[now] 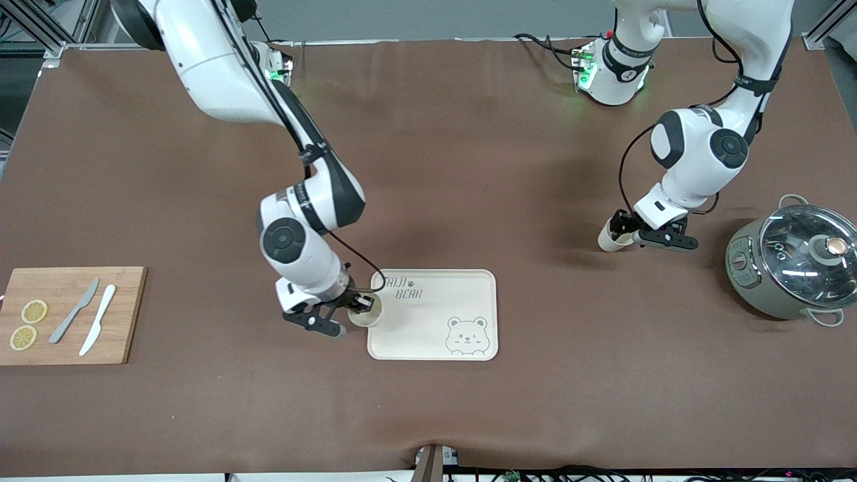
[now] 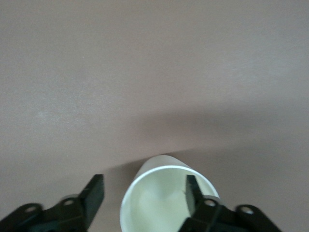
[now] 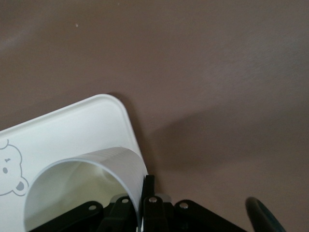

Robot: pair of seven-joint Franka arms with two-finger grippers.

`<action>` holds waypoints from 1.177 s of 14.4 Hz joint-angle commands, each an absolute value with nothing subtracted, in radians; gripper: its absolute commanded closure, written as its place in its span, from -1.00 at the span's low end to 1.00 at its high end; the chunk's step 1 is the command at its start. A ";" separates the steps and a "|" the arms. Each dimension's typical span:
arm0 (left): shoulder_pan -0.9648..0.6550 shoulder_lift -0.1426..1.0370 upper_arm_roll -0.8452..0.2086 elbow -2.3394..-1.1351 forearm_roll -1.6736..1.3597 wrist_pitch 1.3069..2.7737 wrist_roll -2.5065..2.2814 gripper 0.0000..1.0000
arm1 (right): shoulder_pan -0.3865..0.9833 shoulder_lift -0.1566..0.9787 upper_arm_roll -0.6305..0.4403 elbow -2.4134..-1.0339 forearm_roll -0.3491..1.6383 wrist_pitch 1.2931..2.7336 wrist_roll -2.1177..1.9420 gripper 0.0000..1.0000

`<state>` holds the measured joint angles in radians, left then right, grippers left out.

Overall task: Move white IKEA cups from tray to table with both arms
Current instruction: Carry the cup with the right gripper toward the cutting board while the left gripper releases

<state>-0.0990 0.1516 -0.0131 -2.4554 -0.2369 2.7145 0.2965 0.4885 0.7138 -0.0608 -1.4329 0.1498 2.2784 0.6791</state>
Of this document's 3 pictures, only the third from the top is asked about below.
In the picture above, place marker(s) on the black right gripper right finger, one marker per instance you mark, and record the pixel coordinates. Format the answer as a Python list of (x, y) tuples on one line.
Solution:
[(157, 217)]

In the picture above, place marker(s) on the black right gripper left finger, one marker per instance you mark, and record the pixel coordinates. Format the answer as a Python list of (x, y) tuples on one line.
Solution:
[(120, 212)]

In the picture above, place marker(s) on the white plastic cup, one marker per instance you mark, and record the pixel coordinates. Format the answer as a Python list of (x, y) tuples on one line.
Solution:
[(72, 188)]

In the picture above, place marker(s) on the cream tray with bear print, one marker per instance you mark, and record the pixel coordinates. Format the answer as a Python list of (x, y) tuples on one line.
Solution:
[(72, 128)]

